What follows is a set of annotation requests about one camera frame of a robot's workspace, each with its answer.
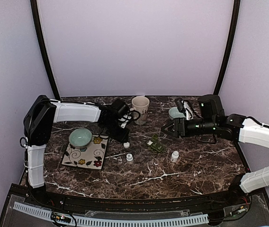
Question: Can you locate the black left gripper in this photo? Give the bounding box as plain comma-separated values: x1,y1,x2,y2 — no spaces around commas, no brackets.
103,120,130,143

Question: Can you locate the white pill bottle cap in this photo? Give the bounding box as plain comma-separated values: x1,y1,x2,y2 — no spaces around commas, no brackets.
123,142,130,148

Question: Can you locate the green weekly pill organizer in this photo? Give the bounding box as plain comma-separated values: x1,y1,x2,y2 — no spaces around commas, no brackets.
146,134,165,153

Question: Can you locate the white pill bottle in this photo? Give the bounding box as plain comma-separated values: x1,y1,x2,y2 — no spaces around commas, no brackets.
126,153,134,164
170,150,179,163

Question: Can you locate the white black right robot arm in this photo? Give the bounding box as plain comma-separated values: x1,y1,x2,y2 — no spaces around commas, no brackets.
161,95,269,205

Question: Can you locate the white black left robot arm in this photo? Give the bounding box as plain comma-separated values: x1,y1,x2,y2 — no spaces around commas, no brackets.
20,95,131,206

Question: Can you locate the striped light blue bowl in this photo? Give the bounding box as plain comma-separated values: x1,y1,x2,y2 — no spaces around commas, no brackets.
168,106,186,120

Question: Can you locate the square floral plate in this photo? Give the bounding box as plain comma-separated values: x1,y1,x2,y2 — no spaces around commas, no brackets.
61,134,110,170

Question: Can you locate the plain celadon green bowl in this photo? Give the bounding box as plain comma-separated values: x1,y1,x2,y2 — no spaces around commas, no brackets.
69,128,92,148

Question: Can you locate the white mug with coral pattern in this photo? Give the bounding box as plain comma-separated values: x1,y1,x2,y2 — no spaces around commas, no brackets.
131,96,150,125

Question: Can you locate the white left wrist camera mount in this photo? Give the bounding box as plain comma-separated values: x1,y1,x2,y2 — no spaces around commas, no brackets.
119,118,130,129

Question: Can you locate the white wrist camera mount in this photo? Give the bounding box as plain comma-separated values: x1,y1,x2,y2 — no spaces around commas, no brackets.
183,101,194,120
119,118,130,129

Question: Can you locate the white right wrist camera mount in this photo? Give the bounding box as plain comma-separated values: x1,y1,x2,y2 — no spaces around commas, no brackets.
183,101,194,120

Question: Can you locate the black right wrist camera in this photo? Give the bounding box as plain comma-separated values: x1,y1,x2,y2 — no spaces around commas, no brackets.
175,97,184,113

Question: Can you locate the black front table rail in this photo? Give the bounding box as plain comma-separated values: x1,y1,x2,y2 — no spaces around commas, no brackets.
6,183,265,217

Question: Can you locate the white slotted cable duct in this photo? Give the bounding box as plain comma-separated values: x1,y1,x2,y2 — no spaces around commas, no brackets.
12,202,209,227

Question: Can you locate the black frame post right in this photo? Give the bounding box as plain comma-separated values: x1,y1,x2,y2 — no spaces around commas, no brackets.
213,0,241,95

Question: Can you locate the black frame post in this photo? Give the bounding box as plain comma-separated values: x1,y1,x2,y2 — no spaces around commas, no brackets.
30,0,61,100
213,0,241,95

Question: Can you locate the black frame post left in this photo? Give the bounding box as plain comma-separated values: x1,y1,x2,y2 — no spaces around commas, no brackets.
30,0,61,100

